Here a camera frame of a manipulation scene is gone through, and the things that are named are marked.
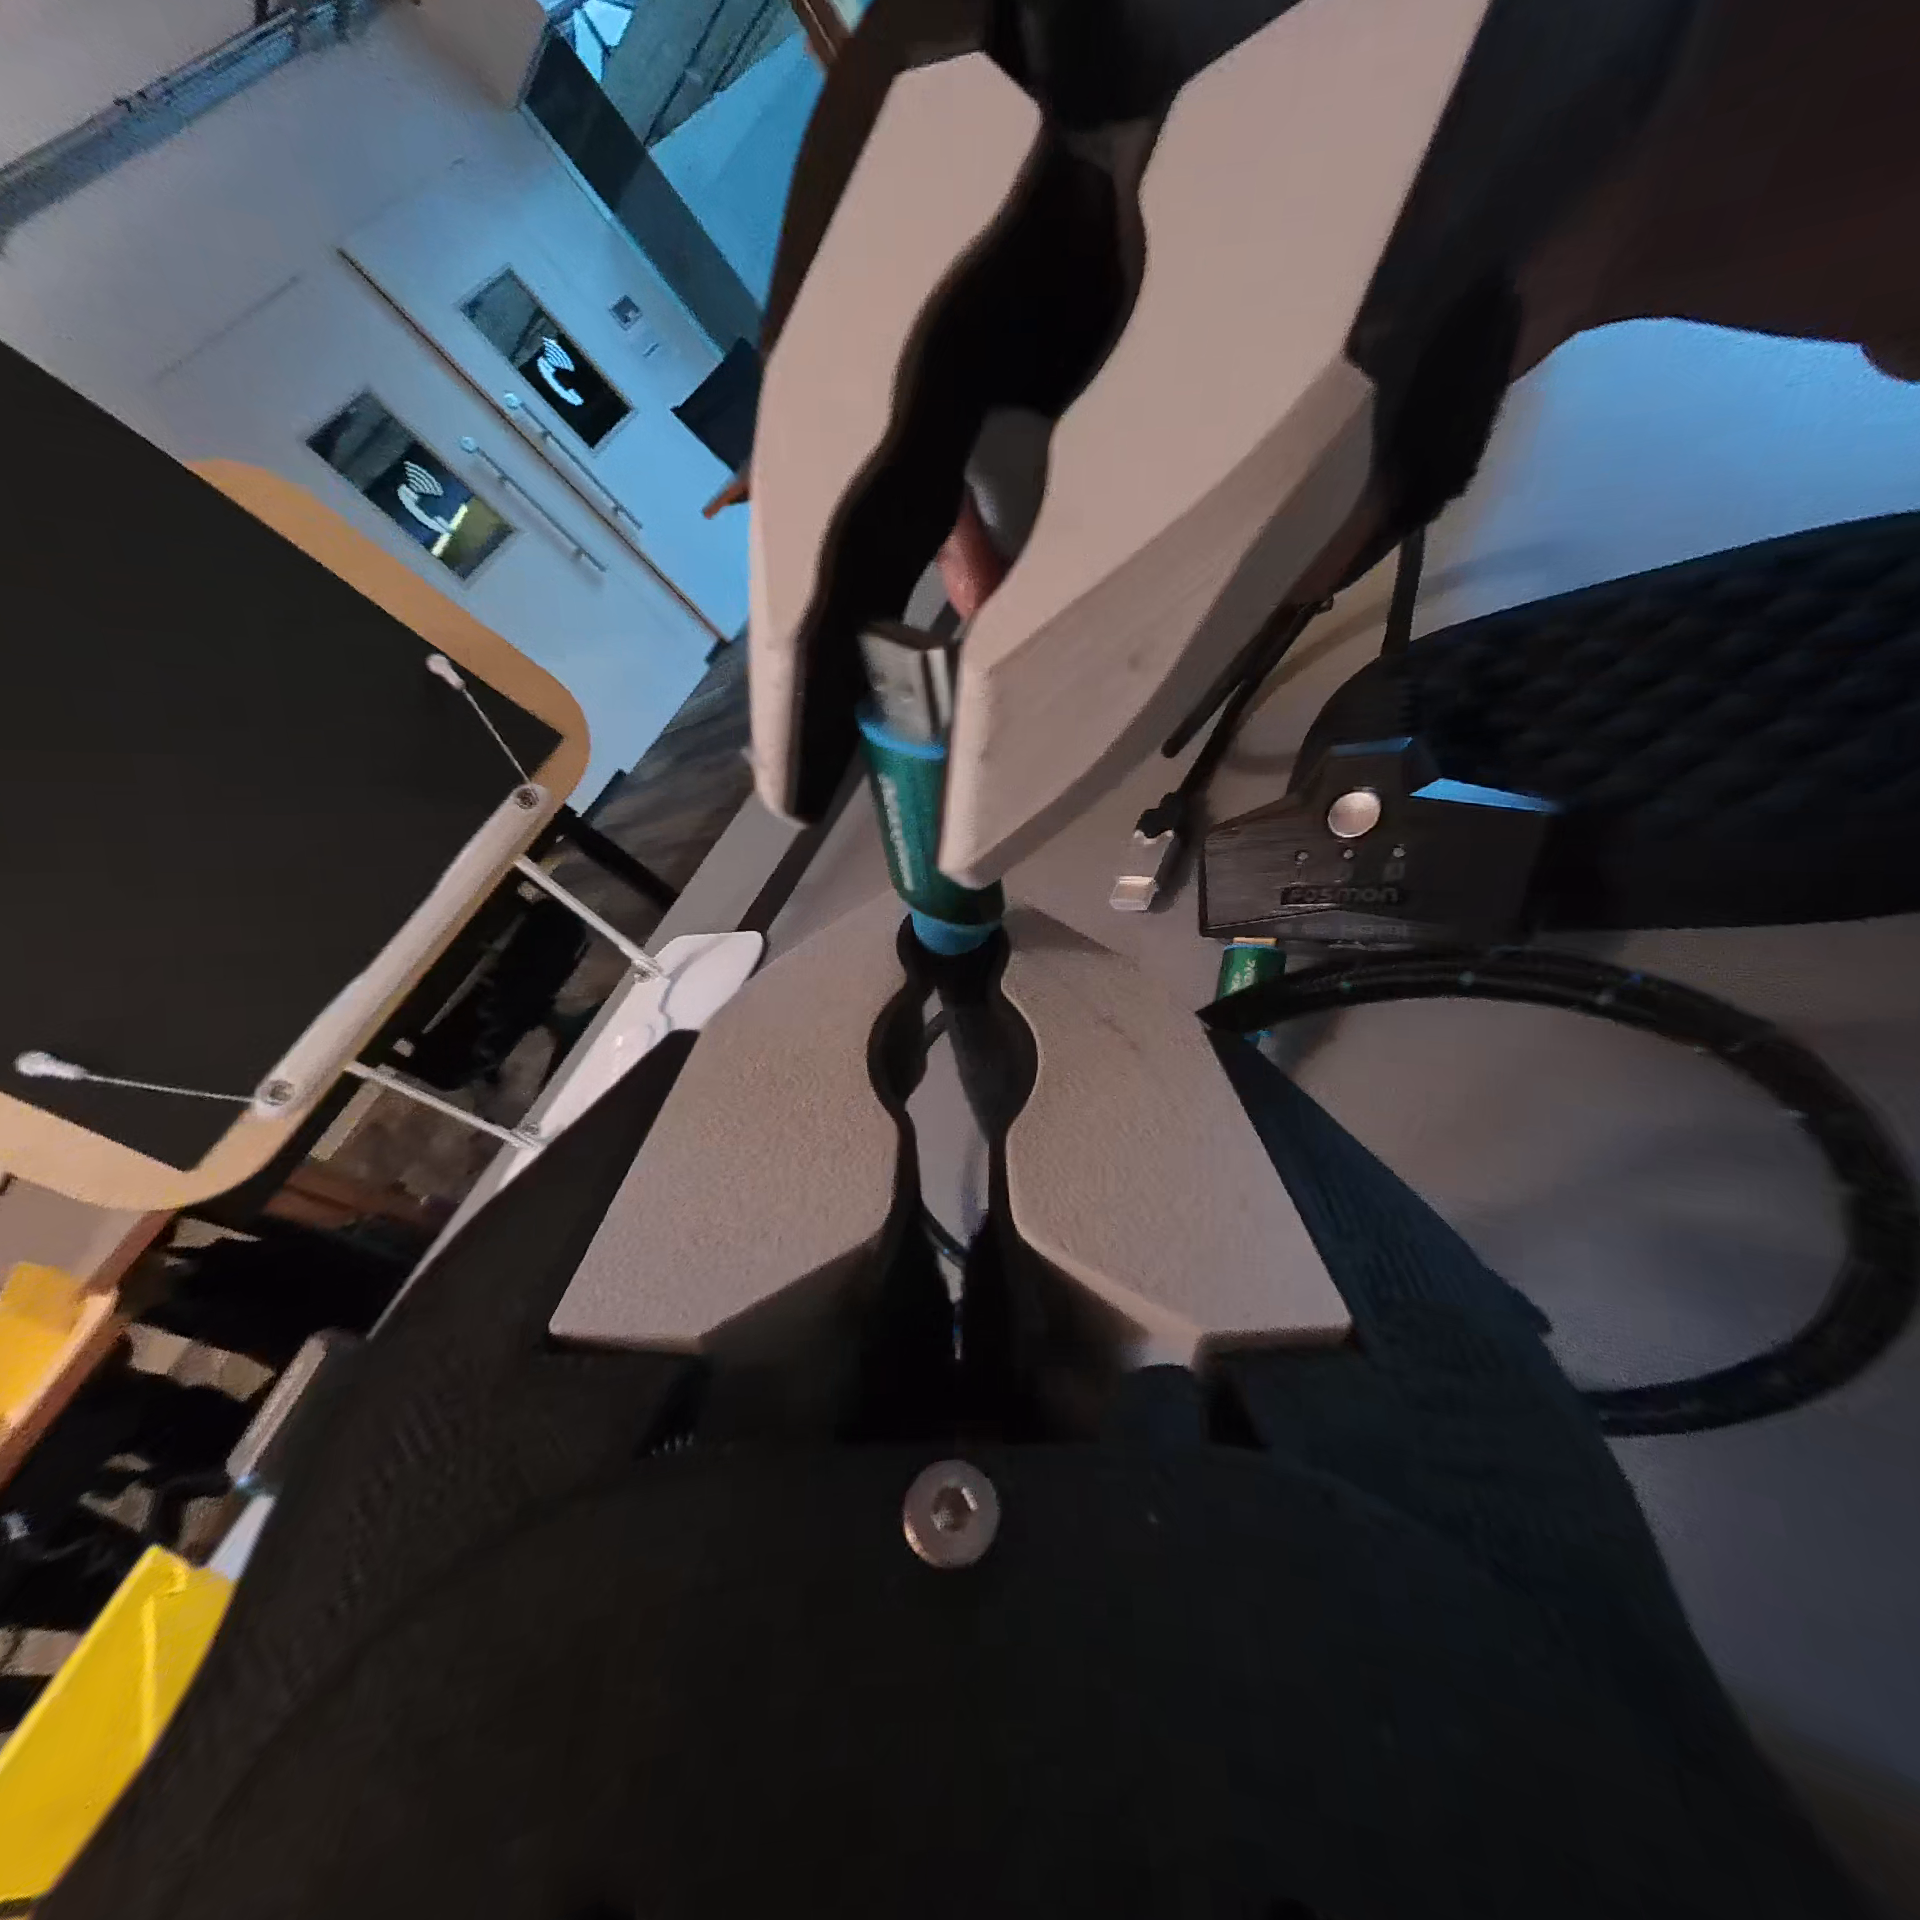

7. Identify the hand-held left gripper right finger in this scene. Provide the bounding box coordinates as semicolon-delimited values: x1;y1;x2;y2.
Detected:
972;902;1355;1445

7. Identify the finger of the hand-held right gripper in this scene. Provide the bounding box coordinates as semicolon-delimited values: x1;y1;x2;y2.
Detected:
936;0;1502;888
744;64;1059;827

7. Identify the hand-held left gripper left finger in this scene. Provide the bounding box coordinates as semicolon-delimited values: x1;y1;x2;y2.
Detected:
547;930;964;1445

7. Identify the black braided green-plug hdmi cable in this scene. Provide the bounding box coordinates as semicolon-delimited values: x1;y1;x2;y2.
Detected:
854;618;1920;1437

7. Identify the person's right hand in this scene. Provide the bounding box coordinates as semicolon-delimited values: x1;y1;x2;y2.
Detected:
1515;0;1920;378

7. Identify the phone sign door window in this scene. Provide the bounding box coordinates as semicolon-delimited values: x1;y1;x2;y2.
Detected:
461;269;635;449
306;392;518;579

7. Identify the black mesh chair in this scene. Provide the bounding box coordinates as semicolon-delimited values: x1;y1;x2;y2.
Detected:
1410;509;1920;935

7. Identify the black wood-edged panel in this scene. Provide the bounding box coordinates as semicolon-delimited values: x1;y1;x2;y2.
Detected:
0;335;590;1213

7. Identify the yellow plastic bin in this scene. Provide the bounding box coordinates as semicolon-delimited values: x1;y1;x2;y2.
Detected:
0;1544;239;1910

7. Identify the white metal bracket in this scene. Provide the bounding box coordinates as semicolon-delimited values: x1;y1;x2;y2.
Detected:
526;930;768;1149

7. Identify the thin black white-plug cable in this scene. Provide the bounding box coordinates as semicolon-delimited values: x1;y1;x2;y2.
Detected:
1110;591;1338;913

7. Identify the black hdmi switch box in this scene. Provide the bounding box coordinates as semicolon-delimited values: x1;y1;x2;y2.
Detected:
1200;730;1562;950

